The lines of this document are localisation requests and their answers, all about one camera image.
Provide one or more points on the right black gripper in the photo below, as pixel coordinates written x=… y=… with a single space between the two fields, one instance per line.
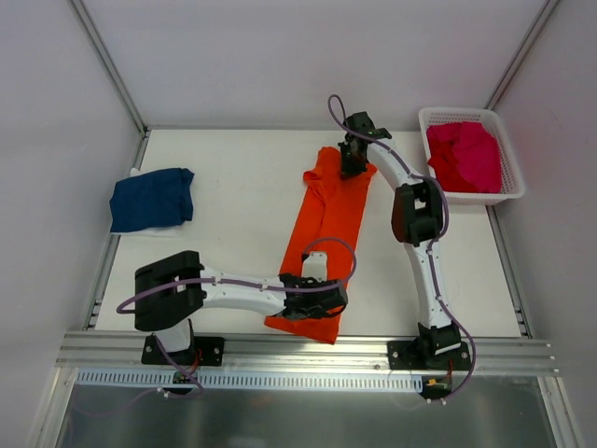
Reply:
x=351 y=161

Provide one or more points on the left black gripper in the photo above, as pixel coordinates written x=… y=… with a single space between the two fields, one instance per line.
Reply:
x=331 y=300

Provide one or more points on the orange t shirt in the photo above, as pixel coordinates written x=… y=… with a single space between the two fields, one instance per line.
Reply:
x=330 y=216

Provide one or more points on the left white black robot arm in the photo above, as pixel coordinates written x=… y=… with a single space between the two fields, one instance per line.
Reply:
x=169 y=291

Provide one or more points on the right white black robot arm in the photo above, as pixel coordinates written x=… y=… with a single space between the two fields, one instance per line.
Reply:
x=417 y=222

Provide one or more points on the red t shirt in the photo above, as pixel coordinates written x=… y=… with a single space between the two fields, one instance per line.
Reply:
x=445 y=166

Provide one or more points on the white plastic basket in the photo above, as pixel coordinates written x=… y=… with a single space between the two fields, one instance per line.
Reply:
x=512 y=182

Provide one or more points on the pink t shirt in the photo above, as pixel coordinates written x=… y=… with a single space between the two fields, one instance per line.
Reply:
x=476 y=151

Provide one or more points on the folded blue t shirt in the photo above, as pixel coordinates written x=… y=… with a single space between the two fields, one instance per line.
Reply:
x=187 y=206

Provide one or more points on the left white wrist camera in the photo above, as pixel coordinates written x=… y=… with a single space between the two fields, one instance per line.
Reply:
x=314 y=265

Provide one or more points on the white slotted cable duct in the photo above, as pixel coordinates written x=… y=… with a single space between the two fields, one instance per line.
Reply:
x=218 y=379

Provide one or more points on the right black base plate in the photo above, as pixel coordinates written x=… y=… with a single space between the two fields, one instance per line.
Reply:
x=404 y=355

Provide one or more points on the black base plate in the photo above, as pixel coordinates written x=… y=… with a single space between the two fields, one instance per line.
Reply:
x=404 y=355
x=205 y=351

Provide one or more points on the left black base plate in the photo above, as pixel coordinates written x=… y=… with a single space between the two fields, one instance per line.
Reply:
x=205 y=351

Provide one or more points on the aluminium mounting rail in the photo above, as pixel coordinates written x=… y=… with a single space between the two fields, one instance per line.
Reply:
x=350 y=354

